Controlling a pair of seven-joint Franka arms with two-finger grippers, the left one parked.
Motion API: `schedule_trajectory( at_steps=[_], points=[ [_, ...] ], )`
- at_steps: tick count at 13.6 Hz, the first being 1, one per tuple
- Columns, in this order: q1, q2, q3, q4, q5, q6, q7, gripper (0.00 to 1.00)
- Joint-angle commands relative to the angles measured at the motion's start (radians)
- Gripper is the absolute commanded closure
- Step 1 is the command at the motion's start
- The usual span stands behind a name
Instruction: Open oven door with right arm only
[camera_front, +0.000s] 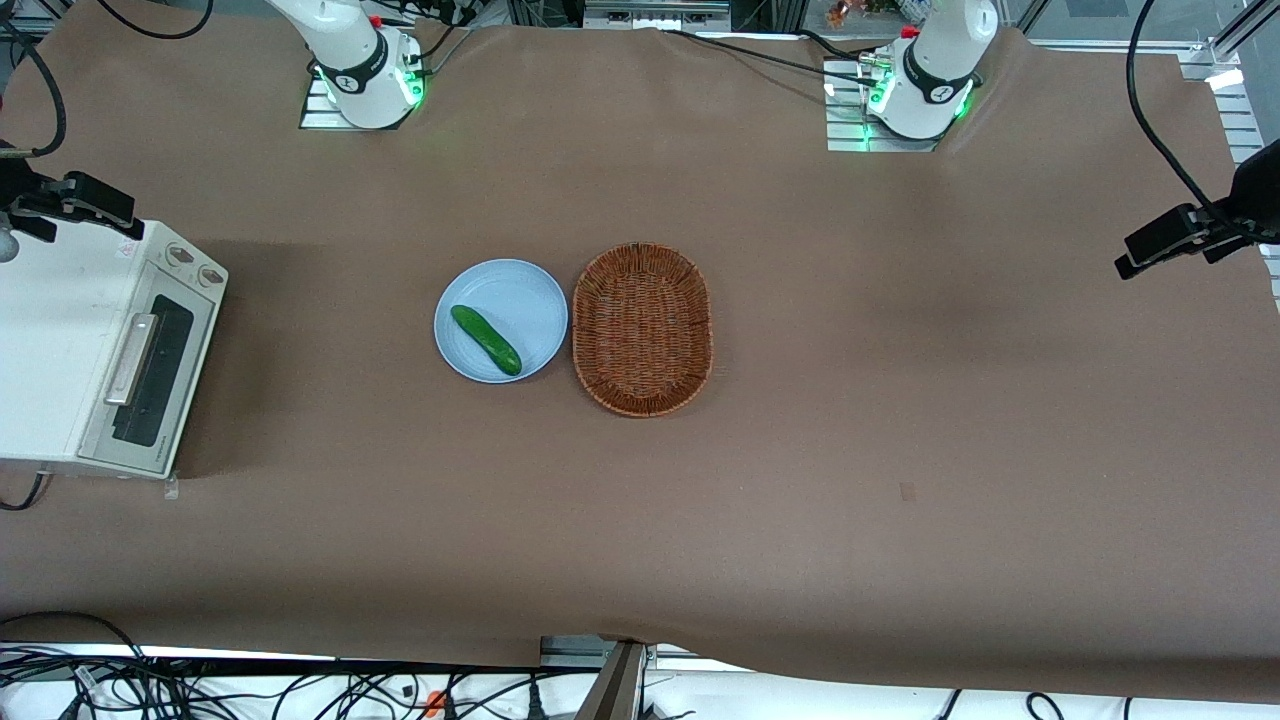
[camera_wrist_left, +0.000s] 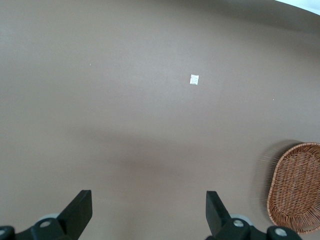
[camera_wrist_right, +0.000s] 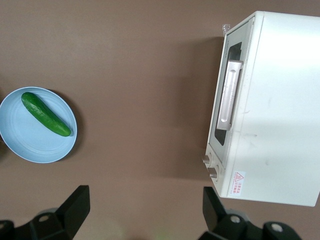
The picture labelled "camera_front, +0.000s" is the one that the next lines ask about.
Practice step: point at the white toaster oven body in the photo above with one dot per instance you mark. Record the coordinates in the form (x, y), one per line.
(50, 340)

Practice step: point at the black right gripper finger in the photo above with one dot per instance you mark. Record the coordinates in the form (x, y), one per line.
(32, 225)
(100, 202)

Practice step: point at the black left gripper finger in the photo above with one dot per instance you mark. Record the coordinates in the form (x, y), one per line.
(1160, 240)
(1226, 245)

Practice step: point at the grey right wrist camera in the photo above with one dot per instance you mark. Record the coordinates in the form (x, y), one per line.
(7, 245)

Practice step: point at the aluminium frame rail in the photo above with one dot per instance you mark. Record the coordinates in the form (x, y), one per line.
(1235, 100)

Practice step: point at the round white oven knob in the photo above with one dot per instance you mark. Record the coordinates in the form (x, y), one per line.
(211, 276)
(180, 255)

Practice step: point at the brown table cover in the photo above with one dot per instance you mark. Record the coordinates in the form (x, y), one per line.
(900, 400)

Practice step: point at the green cucumber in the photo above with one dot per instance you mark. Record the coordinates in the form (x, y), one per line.
(487, 342)

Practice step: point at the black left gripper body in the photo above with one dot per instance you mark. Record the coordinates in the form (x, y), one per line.
(1252, 197)

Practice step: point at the light blue round plate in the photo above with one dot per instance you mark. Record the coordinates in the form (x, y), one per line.
(510, 300)

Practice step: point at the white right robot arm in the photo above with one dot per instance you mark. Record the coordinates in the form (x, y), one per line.
(350, 60)

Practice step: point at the dark camera stand post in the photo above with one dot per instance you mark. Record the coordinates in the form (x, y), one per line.
(612, 685)

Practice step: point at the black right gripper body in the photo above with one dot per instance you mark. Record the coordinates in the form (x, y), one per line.
(14, 184)

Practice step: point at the brown woven wicker basket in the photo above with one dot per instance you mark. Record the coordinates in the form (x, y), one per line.
(642, 330)

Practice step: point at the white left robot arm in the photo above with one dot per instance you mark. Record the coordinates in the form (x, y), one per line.
(935, 70)

